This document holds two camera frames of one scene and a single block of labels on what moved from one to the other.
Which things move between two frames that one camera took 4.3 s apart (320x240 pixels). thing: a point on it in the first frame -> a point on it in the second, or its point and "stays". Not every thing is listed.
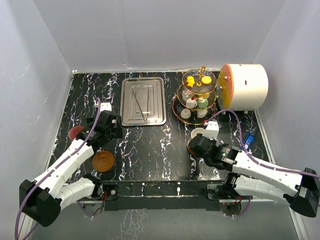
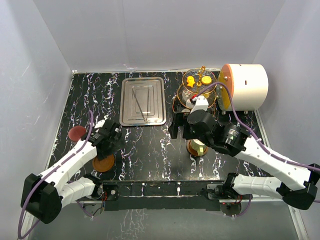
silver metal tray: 143,101 stays
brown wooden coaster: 189,150 stays
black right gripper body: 210,140 -> 189,133
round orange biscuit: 206,80 stays
